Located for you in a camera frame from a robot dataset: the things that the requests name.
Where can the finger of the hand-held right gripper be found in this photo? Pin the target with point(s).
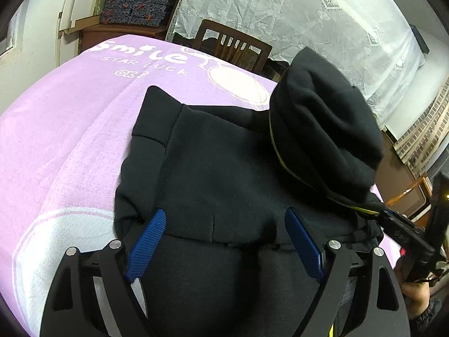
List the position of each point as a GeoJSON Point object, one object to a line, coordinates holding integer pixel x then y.
{"type": "Point", "coordinates": [408, 233]}

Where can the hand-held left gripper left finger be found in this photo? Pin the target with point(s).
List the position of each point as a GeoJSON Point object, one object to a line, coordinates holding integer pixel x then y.
{"type": "Point", "coordinates": [145, 245]}

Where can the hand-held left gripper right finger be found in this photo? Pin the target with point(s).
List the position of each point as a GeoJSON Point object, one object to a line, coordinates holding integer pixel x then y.
{"type": "Point", "coordinates": [303, 245]}

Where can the black hoodie jacket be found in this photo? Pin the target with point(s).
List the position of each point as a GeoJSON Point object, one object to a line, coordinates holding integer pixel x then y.
{"type": "Point", "coordinates": [210, 182]}

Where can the person's right forearm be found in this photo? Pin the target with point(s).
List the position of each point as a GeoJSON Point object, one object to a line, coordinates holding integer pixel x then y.
{"type": "Point", "coordinates": [433, 317]}

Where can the person's right hand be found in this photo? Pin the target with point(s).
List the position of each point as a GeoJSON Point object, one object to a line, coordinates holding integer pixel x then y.
{"type": "Point", "coordinates": [415, 296]}

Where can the rattan chair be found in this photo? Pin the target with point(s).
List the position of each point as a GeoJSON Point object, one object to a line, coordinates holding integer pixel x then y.
{"type": "Point", "coordinates": [408, 191]}

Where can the brick patterned curtain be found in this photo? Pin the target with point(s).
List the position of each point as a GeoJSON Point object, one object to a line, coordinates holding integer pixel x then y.
{"type": "Point", "coordinates": [421, 137]}

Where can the pink printed blanket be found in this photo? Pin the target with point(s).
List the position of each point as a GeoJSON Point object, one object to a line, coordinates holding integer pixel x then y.
{"type": "Point", "coordinates": [70, 130]}

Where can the dark wooden chair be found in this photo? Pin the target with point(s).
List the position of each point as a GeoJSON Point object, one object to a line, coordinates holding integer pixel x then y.
{"type": "Point", "coordinates": [259, 56]}

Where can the brown wooden cabinet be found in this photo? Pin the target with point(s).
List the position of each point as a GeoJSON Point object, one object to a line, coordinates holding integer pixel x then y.
{"type": "Point", "coordinates": [105, 37]}

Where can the white lace curtain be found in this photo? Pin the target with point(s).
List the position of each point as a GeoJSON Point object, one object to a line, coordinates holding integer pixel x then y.
{"type": "Point", "coordinates": [298, 14]}

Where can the white board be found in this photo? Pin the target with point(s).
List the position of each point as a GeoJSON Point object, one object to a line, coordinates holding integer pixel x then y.
{"type": "Point", "coordinates": [80, 0]}

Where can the black wall fixture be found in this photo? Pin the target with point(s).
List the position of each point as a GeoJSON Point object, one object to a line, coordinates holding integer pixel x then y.
{"type": "Point", "coordinates": [419, 38]}

